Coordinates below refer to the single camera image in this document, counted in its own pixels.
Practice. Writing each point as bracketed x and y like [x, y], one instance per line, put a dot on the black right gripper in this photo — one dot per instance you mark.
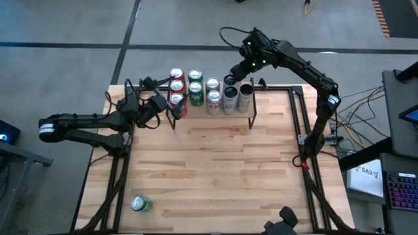
[258, 52]

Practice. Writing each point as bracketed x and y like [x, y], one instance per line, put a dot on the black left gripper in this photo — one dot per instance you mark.
[153, 106]

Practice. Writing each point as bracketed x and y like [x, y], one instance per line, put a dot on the red Fanta strawberry can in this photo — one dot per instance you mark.
[177, 98]
[176, 73]
[176, 85]

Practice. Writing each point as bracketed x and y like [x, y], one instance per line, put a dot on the green Sprite can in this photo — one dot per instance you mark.
[195, 75]
[138, 202]
[196, 94]

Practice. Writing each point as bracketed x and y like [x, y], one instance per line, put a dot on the silver Diet Coke can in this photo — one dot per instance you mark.
[214, 102]
[212, 83]

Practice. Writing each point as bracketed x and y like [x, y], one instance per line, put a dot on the slim Celsius Arctic Vibe can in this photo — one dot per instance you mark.
[230, 98]
[245, 98]
[228, 80]

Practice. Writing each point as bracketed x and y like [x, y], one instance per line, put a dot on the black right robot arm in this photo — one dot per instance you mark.
[310, 73]

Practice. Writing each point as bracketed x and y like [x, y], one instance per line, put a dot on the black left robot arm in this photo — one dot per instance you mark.
[81, 120]

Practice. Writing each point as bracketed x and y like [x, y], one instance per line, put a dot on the black mat orange edge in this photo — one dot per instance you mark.
[401, 19]

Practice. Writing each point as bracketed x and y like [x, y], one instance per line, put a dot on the grey metal side table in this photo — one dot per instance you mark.
[26, 153]

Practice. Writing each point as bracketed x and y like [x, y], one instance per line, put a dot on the black device blue light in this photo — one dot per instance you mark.
[11, 130]

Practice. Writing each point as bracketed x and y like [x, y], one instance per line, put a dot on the black tablet blue screen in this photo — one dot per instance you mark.
[412, 115]

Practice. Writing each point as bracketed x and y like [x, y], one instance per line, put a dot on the white SA3 paper sign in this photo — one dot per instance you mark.
[365, 179]

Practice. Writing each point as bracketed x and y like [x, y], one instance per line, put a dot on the grey desk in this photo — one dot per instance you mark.
[403, 137]

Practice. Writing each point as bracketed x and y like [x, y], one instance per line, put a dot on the person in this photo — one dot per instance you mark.
[281, 222]

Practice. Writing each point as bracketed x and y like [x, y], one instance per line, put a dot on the backlit black keyboard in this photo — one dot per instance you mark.
[403, 192]

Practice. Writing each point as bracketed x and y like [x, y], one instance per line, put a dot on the black desk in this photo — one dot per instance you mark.
[401, 222]

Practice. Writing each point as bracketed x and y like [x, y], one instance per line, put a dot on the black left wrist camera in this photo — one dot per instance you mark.
[178, 113]

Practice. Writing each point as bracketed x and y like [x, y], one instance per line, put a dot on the silver metal bracket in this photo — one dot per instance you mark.
[127, 140]
[302, 139]

